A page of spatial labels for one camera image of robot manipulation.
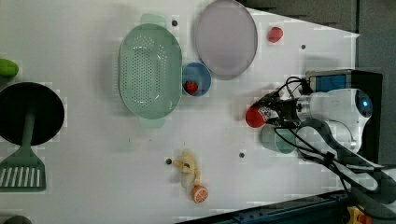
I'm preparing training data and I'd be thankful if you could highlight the red ketchup bottle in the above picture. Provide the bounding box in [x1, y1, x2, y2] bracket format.
[245, 105, 277, 128]

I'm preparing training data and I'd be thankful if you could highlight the green mug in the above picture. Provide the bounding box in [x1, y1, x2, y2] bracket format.
[262, 124, 296, 154]

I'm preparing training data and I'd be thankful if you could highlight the silver black toaster oven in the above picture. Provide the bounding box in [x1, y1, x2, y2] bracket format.
[306, 69, 383, 163]

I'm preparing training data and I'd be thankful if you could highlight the yellow red clamp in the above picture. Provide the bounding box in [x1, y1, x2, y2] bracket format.
[347, 206, 373, 224]

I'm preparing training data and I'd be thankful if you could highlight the blue metal frame rail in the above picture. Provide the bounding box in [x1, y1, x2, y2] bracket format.
[177, 190, 351, 224]

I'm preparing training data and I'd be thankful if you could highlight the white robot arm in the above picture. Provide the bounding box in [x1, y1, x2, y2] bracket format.
[246, 89, 395, 220]

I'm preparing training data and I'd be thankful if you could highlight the grey object at corner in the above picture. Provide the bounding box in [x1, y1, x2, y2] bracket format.
[3, 216, 33, 224]

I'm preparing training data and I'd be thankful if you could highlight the green perforated colander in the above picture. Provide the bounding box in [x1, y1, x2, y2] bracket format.
[119, 13, 182, 129]

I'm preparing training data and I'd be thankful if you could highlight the green toy vegetable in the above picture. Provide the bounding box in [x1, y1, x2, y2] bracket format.
[0, 59, 19, 77]

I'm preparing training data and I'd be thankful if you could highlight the green slotted spatula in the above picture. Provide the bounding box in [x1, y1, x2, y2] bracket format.
[0, 111, 47, 192]

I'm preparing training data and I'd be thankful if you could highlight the grey round plate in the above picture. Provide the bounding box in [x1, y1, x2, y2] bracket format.
[195, 0, 258, 77]

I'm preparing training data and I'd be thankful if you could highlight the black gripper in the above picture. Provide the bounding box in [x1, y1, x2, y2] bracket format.
[255, 91, 300, 128]

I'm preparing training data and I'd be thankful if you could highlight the small blue bowl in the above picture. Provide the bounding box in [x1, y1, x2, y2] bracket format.
[182, 63, 212, 97]

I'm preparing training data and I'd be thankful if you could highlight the peeled toy banana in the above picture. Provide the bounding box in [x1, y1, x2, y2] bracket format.
[173, 150, 201, 188]

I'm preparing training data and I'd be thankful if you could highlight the strawberry in blue bowl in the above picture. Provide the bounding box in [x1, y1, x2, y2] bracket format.
[184, 81, 199, 95]

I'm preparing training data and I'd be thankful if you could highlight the strawberry on table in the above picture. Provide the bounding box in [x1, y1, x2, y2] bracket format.
[268, 27, 283, 43]

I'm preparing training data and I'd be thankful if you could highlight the orange slice toy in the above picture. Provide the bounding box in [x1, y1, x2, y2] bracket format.
[191, 185, 208, 203]

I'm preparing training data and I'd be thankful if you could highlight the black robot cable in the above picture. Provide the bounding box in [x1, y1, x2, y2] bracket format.
[274, 76, 396, 222]

